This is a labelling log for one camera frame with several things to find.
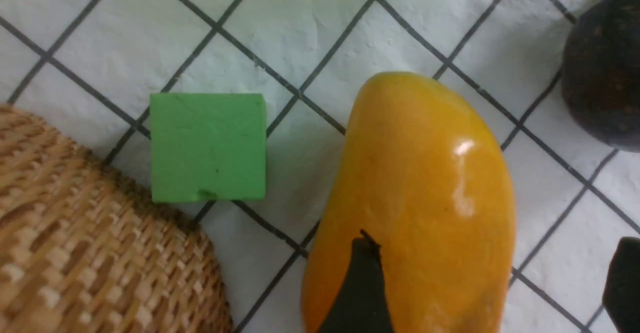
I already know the dark purple mangosteen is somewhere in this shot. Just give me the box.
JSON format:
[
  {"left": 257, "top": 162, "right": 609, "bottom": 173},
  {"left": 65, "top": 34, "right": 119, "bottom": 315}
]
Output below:
[{"left": 561, "top": 0, "right": 640, "bottom": 152}]

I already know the woven rattan basket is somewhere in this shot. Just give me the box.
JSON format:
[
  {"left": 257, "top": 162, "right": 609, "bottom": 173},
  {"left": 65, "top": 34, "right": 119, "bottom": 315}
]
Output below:
[{"left": 0, "top": 104, "right": 234, "bottom": 333}]

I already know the orange yellow mango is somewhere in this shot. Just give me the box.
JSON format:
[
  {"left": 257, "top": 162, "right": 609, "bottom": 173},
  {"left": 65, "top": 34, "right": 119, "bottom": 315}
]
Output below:
[{"left": 301, "top": 71, "right": 516, "bottom": 333}]

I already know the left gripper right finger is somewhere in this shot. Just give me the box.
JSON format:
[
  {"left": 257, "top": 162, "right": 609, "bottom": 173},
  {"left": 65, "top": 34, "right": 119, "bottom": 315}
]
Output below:
[{"left": 602, "top": 237, "right": 640, "bottom": 333}]

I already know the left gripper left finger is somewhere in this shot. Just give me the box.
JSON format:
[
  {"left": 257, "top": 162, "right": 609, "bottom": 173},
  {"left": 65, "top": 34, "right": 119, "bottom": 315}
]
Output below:
[{"left": 318, "top": 230, "right": 394, "bottom": 333}]

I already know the green foam cube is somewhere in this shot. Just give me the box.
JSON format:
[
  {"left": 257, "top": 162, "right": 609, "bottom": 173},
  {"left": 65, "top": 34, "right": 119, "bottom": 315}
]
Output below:
[{"left": 150, "top": 93, "right": 266, "bottom": 204}]

